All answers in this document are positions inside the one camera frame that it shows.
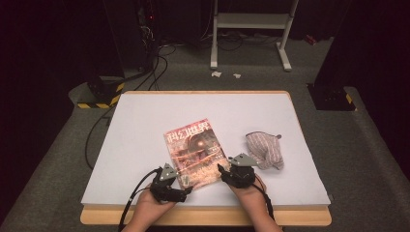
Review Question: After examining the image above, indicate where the person's left hand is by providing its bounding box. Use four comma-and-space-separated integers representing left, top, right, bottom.
132, 188, 177, 224

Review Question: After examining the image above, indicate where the white metal stand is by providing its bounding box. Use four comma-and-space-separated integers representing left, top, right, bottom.
209, 0, 300, 73

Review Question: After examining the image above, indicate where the person's right hand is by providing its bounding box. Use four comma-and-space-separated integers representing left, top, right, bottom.
229, 181, 269, 215

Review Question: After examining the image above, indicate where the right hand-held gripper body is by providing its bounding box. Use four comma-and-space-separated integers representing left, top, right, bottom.
221, 153, 259, 189

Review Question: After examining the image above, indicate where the black base with yellow corner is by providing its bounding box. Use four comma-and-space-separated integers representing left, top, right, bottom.
307, 82, 359, 112

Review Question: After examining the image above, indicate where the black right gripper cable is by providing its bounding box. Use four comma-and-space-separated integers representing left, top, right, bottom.
252, 181, 276, 222

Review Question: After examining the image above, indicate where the bundle of black floor cables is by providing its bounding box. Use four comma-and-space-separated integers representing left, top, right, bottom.
132, 43, 179, 92

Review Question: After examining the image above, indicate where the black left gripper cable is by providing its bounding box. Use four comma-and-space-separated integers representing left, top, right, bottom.
117, 166, 162, 232

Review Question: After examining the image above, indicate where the black equipment rack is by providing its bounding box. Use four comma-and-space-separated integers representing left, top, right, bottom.
134, 0, 162, 71

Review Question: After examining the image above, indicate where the long black floor cable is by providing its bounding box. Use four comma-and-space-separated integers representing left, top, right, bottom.
83, 107, 114, 171

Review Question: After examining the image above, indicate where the white table mat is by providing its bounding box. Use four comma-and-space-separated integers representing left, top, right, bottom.
80, 92, 332, 208

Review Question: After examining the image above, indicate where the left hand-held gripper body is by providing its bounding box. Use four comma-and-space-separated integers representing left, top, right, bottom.
149, 161, 180, 204

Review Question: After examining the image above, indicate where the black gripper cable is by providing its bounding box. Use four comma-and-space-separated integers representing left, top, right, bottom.
117, 166, 162, 232
252, 181, 276, 222

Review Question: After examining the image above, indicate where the wooden table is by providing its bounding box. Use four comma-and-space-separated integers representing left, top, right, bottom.
79, 89, 334, 227

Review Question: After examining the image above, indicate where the magazine with reddish cover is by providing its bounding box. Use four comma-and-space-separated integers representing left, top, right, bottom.
162, 117, 232, 191

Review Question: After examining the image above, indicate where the black base with yellow stripes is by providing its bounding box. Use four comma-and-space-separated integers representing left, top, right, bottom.
75, 76, 127, 110

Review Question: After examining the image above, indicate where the purple striped fluffy cloth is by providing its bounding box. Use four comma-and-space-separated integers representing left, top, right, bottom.
245, 130, 285, 171

